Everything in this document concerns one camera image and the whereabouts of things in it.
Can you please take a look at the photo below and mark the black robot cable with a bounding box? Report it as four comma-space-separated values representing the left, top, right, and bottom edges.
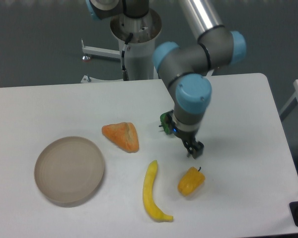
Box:
121, 32, 134, 81

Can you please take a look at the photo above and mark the green bell pepper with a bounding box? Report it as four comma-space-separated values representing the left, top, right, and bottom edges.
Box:
159, 112, 174, 135

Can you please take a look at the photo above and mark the yellow bell pepper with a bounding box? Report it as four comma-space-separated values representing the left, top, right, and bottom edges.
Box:
177, 167, 206, 196

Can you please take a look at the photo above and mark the beige round plate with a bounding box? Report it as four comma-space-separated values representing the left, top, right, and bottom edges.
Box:
34, 136, 105, 207

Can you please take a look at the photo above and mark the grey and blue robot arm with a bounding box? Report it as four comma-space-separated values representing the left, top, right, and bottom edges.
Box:
82, 0, 246, 158

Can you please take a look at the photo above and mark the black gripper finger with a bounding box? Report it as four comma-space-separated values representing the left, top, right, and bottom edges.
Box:
163, 111, 175, 131
182, 137, 204, 159

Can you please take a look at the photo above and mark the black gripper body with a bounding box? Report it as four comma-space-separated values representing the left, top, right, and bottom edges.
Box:
169, 116, 201, 141

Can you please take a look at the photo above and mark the yellow banana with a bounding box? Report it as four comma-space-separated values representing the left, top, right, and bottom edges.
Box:
143, 160, 173, 222

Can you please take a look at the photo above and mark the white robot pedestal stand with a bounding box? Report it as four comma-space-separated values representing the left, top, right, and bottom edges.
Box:
79, 8, 217, 84

